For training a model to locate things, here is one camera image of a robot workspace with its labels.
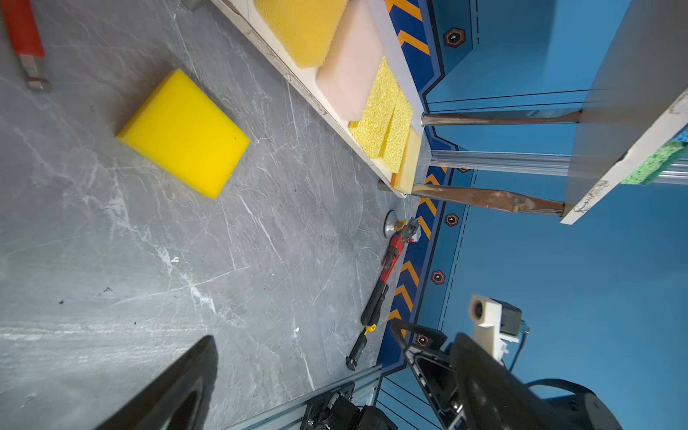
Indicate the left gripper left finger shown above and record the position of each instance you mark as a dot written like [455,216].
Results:
[179,398]

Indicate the blue sponge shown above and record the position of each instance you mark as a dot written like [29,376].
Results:
[682,136]

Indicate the long yellow foam sponge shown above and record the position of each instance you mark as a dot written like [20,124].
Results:
[305,28]

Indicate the white two-tier shelf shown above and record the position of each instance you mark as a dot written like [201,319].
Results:
[629,114]

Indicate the cream yellow sponge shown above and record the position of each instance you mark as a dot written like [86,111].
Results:
[403,180]

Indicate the yellow black screwdriver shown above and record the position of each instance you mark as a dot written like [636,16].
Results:
[359,346]

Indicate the green scouring pad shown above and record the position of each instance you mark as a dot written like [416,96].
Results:
[656,164]

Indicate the round metal foot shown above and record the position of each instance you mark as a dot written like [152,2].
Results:
[392,224]

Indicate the yellow porous sponge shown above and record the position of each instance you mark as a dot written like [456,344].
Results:
[396,136]
[369,132]

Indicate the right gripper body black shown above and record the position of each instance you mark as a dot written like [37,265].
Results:
[576,403]

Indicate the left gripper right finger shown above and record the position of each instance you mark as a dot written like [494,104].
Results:
[491,397]

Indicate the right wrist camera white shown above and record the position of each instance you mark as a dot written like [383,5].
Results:
[497,324]

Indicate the red hex key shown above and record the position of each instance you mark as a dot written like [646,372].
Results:
[24,35]

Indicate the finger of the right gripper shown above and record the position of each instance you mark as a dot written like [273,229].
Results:
[421,347]

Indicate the red pipe wrench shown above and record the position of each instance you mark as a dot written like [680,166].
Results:
[411,233]

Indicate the small thick yellow sponge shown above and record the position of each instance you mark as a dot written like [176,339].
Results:
[182,131]

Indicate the pale pink sponge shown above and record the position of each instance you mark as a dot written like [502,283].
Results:
[346,78]

